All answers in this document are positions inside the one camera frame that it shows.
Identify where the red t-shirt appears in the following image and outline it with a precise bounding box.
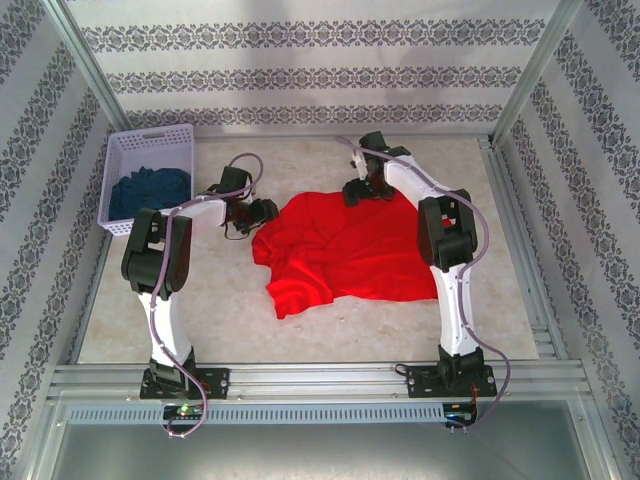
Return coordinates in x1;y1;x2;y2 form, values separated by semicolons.
251;191;441;321

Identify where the dark blue cloth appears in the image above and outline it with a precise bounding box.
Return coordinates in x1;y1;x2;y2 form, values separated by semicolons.
108;164;195;221

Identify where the lavender perforated plastic basket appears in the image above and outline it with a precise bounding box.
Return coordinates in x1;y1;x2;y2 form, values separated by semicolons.
96;123;196;239

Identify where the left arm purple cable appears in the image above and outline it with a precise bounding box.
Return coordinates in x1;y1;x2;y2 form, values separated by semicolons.
149;152;266;440

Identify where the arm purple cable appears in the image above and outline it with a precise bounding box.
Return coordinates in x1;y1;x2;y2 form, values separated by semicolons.
333;134;512;431
149;152;266;440

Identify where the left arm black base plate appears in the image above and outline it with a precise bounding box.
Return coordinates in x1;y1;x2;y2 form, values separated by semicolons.
139;367;231;401

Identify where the aluminium mounting rail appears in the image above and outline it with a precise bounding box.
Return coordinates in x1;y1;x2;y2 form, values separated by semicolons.
49;363;589;401

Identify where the grooved aluminium side rail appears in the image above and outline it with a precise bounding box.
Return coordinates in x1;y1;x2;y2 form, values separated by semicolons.
478;134;571;361

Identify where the aluminium frame post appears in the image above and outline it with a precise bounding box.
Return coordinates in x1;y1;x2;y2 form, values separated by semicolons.
42;0;132;132
489;0;585;147

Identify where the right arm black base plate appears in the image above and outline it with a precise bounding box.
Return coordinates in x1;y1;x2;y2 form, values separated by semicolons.
405;364;495;400

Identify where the slotted grey cable duct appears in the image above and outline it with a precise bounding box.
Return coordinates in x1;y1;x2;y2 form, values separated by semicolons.
66;402;447;425

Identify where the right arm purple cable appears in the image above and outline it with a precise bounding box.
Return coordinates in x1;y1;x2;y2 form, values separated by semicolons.
333;134;512;431

